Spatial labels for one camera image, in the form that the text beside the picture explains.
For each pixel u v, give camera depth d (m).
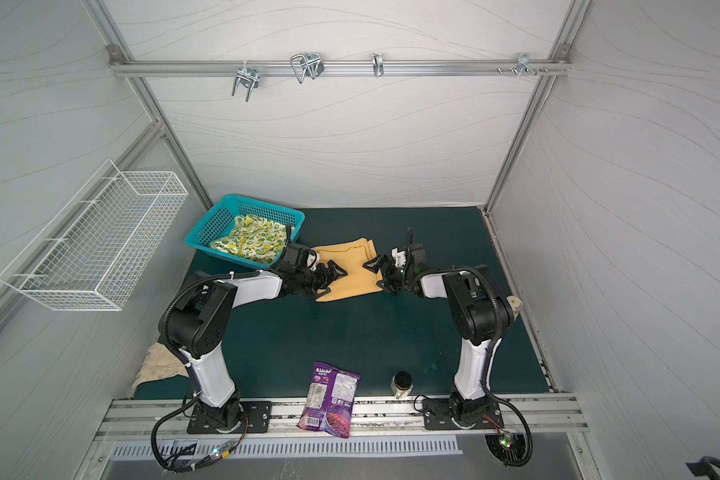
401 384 0.70
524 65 0.76
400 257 0.93
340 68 0.78
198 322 0.50
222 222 1.11
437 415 0.73
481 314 0.51
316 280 0.84
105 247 0.69
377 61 0.72
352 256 1.05
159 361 0.82
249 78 0.80
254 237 1.05
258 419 0.73
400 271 0.86
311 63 0.76
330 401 0.74
